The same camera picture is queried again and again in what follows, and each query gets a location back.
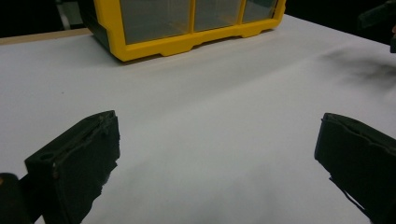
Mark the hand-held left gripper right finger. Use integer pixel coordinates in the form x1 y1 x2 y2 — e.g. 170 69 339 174
314 112 396 224

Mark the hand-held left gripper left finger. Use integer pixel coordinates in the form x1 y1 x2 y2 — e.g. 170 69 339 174
23 109 121 224

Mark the yellow black organizer case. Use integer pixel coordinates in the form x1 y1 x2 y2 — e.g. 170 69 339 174
78 0 287 63

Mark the clear plastic drawer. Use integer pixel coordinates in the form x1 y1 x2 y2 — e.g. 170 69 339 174
194 0 244 33

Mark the grid of clear drawers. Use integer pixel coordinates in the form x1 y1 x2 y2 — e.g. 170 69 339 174
120 0 278 45

